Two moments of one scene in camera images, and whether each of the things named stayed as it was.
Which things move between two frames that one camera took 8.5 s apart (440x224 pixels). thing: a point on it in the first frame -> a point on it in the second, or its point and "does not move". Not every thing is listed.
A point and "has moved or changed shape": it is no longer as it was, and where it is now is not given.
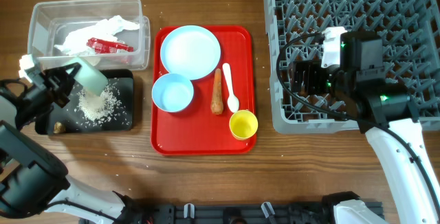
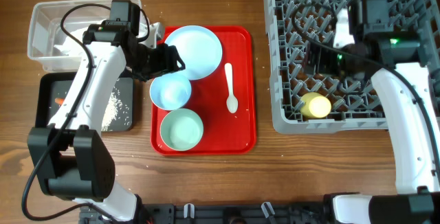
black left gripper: [61, 89] -> [168, 56]
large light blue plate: [192, 51] does not move
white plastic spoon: [233, 102] does not move
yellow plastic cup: [243, 124] -> [316, 105]
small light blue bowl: [172, 92] does not move
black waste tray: [112, 110] does not move
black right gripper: [311, 69] -> [322, 52]
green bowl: [89, 77] has moved or changed shape
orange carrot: [217, 102] has moved or changed shape
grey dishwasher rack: [403, 11] does not move
